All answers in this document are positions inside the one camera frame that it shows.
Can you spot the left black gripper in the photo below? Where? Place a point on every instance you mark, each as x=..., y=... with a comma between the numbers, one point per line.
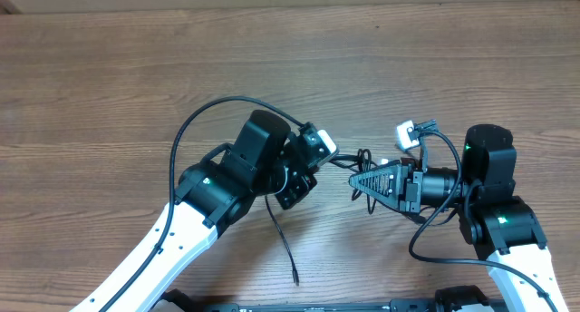
x=300, y=181

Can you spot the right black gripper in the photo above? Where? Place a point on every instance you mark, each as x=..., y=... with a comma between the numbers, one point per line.
x=407, y=201

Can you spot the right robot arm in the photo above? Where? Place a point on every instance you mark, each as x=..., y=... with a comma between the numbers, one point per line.
x=503, y=230

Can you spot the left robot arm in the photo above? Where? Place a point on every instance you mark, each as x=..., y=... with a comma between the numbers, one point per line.
x=267, y=158

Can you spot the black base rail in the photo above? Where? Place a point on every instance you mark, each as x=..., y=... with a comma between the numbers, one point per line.
x=177, y=301

